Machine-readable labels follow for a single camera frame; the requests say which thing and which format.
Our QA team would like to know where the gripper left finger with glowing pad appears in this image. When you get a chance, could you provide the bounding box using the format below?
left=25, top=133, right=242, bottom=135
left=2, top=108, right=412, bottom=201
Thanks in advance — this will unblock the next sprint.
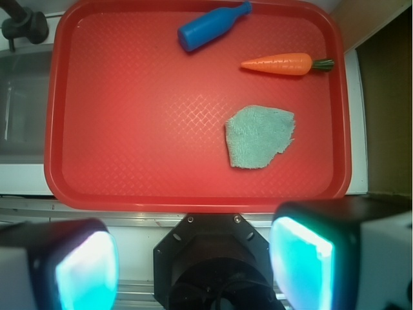
left=1, top=218, right=119, bottom=309

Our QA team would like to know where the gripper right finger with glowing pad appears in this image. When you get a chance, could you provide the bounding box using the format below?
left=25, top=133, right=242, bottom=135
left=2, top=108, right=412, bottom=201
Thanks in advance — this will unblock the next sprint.
left=269, top=197, right=412, bottom=309

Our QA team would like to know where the orange toy carrot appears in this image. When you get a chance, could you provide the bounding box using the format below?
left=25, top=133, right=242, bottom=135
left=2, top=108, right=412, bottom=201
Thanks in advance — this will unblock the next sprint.
left=241, top=53, right=335, bottom=76

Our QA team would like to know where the teal woven cloth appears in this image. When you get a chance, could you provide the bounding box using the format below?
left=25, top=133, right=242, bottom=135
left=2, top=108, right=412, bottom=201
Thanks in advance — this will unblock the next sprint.
left=225, top=105, right=296, bottom=169

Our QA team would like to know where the red plastic tray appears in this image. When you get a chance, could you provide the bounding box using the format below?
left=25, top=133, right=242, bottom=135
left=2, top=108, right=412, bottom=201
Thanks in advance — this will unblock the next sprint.
left=45, top=1, right=351, bottom=213

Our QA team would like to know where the grey toy sink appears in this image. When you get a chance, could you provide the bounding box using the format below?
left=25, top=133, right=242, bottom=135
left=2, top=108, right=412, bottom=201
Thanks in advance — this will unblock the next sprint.
left=0, top=51, right=54, bottom=165

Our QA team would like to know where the black toy faucet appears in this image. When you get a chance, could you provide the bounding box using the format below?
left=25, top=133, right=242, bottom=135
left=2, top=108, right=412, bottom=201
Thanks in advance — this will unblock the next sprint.
left=1, top=0, right=49, bottom=52

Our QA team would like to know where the blue toy bottle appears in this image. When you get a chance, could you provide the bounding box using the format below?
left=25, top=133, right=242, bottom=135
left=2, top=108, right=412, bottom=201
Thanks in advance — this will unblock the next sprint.
left=177, top=1, right=252, bottom=52

